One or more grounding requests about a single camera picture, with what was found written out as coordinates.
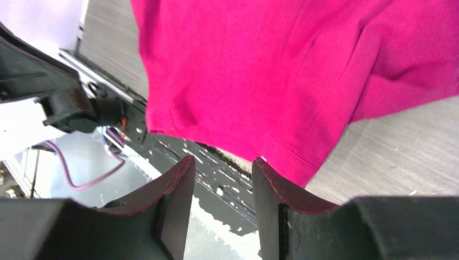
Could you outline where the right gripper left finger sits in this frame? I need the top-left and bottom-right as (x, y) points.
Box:
(102, 155), (195, 259)

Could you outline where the magenta skirt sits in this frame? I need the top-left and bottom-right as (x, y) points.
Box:
(132, 1), (458, 187)

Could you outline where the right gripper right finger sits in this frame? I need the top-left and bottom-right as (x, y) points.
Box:
(252, 158), (338, 259)

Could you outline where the aluminium rail frame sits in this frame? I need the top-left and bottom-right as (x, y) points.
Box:
(58, 49), (146, 111)

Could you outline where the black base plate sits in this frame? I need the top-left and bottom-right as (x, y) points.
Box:
(87, 82), (258, 236)

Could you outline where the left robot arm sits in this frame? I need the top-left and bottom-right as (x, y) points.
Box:
(1, 25), (123, 133)

